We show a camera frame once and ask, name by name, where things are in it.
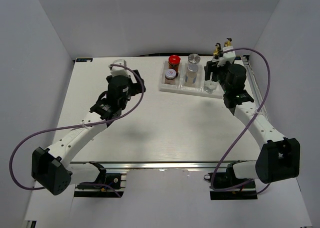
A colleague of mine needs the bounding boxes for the clear bottle dark contents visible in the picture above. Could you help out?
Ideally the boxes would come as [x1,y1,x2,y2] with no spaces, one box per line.
[223,38,233,49]

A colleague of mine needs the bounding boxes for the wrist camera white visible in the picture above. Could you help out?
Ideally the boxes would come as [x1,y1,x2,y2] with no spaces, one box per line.
[217,46,236,67]
[109,59,130,78]

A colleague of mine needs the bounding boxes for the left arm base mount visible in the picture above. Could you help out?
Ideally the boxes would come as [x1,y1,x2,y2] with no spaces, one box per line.
[74,162,126,198]

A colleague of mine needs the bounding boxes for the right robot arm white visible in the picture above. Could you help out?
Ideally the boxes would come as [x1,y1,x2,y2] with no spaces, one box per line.
[204,61,301,189]

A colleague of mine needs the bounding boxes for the aluminium rail front edge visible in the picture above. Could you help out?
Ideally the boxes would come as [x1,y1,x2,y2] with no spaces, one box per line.
[72,161,261,171]

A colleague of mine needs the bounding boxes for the white three-slot organizer tray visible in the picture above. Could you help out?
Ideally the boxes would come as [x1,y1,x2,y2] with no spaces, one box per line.
[158,61,223,99]

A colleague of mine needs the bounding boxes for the red lid sauce jar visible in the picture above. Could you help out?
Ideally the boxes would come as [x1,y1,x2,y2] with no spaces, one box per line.
[168,55,181,76]

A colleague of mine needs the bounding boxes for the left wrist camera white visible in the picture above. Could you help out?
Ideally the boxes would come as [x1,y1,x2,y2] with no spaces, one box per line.
[109,59,130,78]

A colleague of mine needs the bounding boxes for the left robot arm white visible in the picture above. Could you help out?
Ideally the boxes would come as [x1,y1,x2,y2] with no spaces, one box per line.
[31,64,146,196]

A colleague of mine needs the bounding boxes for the glass bottle gold spout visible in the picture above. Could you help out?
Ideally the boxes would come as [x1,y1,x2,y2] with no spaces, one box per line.
[203,43,222,94]

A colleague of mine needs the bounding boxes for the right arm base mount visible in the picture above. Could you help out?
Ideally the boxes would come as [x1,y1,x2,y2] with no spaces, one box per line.
[203,161,258,201]

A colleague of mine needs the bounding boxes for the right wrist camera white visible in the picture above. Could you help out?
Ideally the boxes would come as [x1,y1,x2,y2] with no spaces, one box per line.
[217,46,236,67]

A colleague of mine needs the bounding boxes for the purple lid spice jar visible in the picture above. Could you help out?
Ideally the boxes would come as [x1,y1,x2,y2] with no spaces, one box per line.
[164,69,177,85]

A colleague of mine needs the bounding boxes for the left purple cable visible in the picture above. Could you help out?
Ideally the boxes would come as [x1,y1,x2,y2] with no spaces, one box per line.
[8,64,145,198]

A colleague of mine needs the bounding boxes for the silver lid white shaker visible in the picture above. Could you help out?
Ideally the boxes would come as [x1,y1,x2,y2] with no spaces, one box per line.
[187,53,201,65]

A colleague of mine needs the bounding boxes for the white tube bottle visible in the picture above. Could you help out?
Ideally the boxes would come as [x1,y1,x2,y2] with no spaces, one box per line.
[185,63,199,86]

